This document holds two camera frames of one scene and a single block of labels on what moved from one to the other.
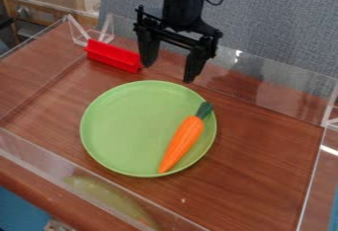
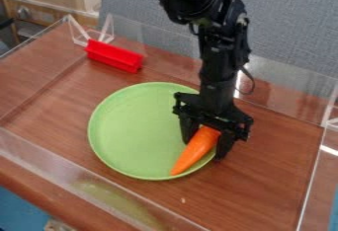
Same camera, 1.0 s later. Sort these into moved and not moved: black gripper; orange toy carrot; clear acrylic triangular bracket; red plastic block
Moved: orange toy carrot; black gripper
Not moved: clear acrylic triangular bracket; red plastic block
